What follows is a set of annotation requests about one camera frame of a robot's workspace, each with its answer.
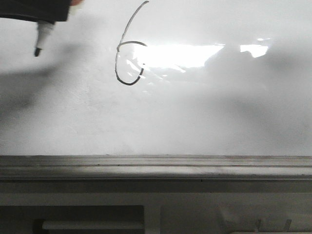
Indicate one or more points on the black white whiteboard marker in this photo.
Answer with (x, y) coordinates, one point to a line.
(46, 27)

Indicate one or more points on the grey cabinet below whiteboard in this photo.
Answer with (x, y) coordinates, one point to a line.
(156, 207)

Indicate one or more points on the aluminium whiteboard tray rail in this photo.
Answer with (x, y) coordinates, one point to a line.
(154, 167)

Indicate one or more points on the white whiteboard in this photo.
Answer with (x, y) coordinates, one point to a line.
(191, 77)

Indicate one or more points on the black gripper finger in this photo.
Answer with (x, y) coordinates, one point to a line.
(35, 10)

